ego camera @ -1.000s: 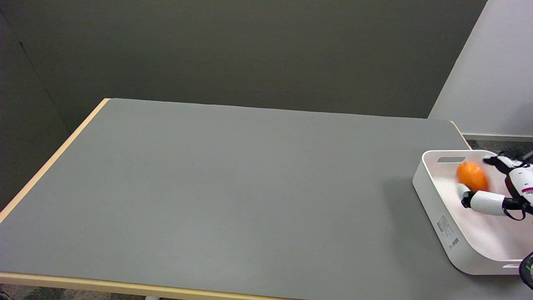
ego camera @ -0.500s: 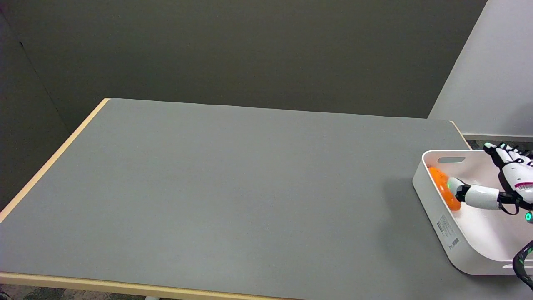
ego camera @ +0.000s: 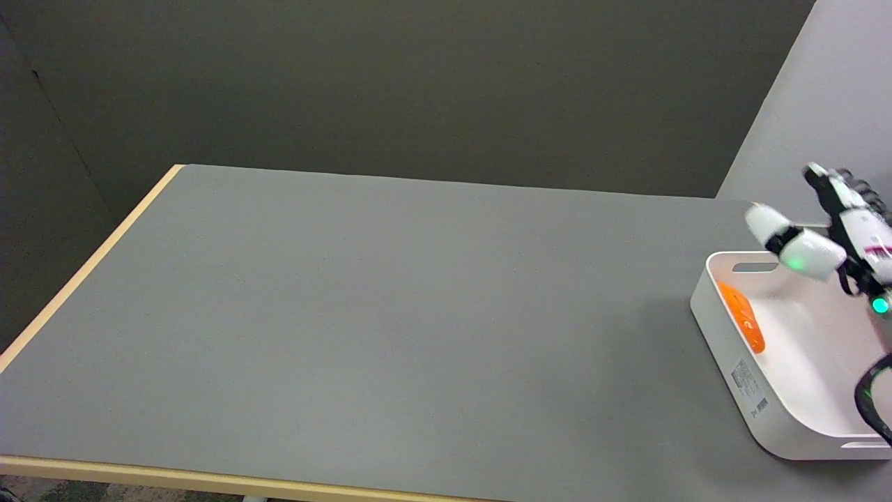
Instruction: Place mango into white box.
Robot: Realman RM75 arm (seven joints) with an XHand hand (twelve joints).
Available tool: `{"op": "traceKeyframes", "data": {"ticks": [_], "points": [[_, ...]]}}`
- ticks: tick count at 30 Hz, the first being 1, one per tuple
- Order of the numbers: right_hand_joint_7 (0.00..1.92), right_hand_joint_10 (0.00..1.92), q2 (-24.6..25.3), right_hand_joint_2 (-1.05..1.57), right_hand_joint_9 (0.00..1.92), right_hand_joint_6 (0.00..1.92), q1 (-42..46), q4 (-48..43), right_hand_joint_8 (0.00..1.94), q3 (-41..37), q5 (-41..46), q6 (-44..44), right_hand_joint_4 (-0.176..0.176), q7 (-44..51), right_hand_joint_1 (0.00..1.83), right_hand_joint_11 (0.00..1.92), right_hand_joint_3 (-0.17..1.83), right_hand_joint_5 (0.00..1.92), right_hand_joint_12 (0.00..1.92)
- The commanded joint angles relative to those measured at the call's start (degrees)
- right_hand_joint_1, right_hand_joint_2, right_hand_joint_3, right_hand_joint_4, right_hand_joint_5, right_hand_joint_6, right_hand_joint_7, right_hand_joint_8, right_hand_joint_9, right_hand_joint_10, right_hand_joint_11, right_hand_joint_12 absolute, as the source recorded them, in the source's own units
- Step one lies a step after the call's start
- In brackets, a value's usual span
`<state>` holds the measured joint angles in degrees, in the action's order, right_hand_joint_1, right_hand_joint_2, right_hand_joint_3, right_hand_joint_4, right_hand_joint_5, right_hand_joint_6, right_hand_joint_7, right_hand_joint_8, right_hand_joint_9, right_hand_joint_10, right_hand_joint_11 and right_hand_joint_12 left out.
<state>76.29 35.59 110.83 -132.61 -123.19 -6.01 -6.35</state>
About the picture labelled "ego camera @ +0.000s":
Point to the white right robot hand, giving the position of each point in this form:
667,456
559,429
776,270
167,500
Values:
836,230

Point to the white plastic box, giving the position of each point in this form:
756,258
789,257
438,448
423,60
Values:
787,362

